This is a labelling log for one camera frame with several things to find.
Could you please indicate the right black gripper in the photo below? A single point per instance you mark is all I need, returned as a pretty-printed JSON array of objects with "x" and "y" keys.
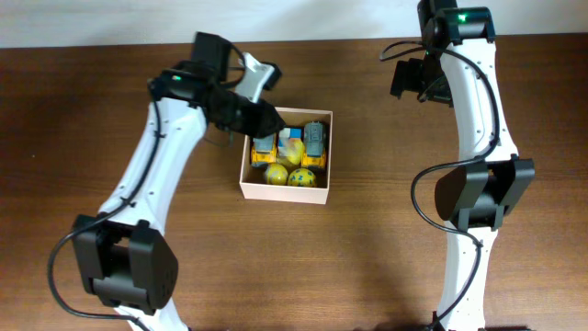
[{"x": 406, "y": 78}]

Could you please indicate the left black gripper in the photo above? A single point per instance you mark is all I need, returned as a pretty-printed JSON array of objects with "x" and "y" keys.
[{"x": 262, "y": 118}]

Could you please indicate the yellow grey dump truck toy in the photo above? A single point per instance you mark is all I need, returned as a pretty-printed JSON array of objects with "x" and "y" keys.
[{"x": 264, "y": 151}]

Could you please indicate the small colourful puzzle cube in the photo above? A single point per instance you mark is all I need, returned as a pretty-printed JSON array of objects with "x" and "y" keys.
[{"x": 290, "y": 133}]

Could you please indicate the yellow wooden paddle drum toy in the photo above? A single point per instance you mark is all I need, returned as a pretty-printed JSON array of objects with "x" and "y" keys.
[{"x": 290, "y": 151}]

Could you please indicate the yellow grey robot ball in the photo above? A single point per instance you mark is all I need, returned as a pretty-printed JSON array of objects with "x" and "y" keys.
[{"x": 276, "y": 174}]

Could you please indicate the pink cardboard box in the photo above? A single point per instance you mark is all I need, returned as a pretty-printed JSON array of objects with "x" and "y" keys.
[{"x": 251, "y": 179}]

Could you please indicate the yellow grey mixer truck toy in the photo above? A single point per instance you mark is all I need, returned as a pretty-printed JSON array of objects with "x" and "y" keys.
[{"x": 314, "y": 138}]

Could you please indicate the yellow ball with blue letters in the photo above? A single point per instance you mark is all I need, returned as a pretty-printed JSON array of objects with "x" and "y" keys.
[{"x": 302, "y": 177}]

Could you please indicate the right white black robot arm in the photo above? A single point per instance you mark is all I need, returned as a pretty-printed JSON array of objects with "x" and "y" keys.
[{"x": 489, "y": 178}]

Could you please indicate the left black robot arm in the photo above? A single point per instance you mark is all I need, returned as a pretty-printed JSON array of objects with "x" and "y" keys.
[{"x": 121, "y": 252}]

